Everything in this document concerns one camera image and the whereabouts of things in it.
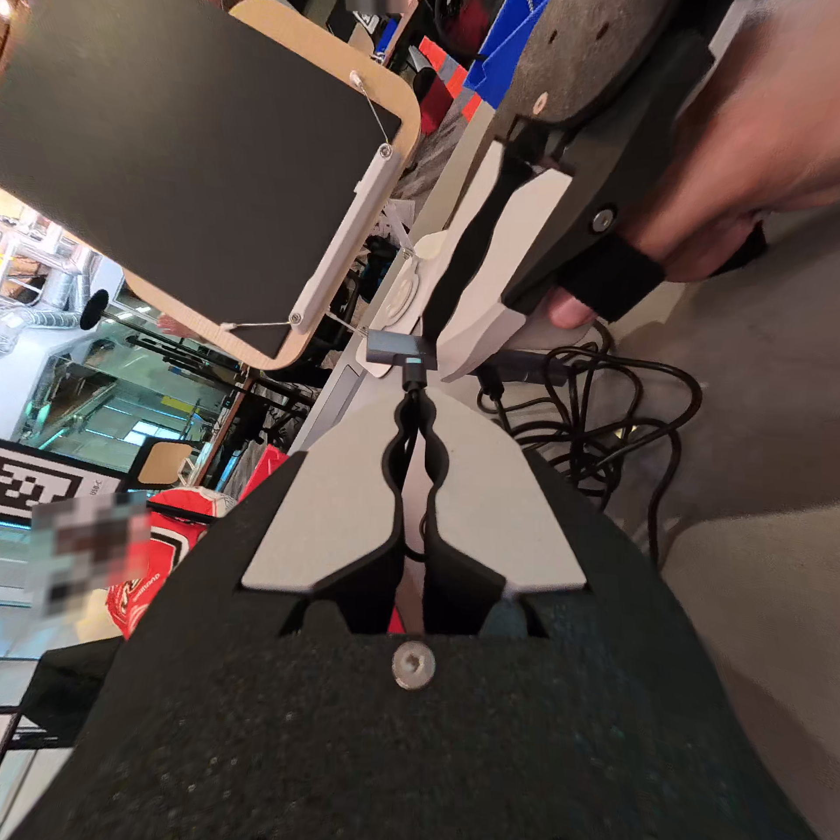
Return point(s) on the red white printed jacket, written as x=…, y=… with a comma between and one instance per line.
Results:
x=177, y=525

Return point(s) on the tan chair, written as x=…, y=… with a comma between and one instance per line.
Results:
x=164, y=463

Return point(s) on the white clamp bar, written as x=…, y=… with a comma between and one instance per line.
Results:
x=348, y=229

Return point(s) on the wooden board with black panel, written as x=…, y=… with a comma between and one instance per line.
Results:
x=164, y=164

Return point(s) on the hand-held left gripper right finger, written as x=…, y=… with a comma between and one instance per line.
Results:
x=499, y=512

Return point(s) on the framed marker sign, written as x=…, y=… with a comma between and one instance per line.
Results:
x=33, y=485

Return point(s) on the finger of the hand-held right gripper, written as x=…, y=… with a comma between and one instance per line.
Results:
x=538, y=243
x=482, y=184

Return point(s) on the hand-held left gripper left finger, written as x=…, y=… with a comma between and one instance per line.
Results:
x=328, y=512

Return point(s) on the grey usb hub with tail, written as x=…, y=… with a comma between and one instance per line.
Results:
x=394, y=348

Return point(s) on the person's right hand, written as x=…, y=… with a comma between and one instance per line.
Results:
x=741, y=131

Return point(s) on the orange traffic cone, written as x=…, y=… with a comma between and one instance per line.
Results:
x=446, y=79

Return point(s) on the blue plastic bin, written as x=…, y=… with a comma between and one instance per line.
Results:
x=505, y=59

